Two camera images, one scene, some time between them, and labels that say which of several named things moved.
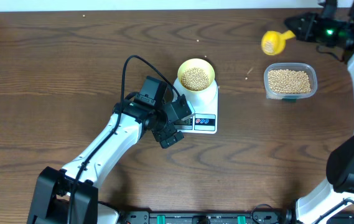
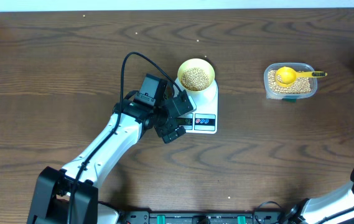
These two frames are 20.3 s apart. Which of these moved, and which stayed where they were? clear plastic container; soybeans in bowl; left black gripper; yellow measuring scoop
Moved: yellow measuring scoop
Stayed: soybeans in bowl; clear plastic container; left black gripper
